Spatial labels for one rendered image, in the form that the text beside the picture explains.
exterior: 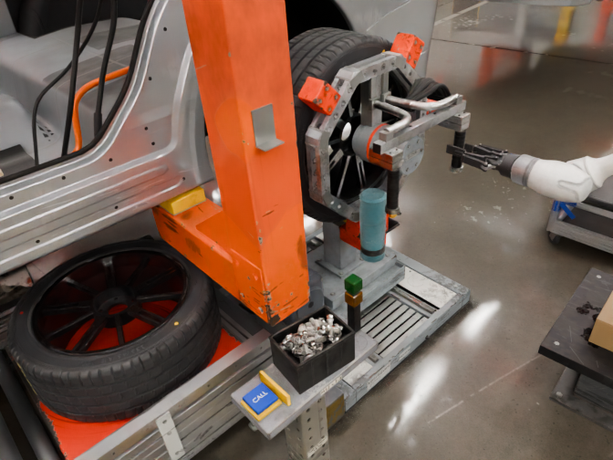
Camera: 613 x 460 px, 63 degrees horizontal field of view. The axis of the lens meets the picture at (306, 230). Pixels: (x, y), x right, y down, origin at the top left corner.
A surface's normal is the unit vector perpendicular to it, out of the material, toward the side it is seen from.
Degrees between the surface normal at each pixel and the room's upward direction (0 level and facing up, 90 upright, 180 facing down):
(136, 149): 90
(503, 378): 0
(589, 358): 0
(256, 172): 90
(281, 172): 90
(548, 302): 0
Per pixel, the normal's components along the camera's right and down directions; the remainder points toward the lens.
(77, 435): -0.07, -0.81
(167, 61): 0.68, 0.39
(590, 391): -0.67, 0.47
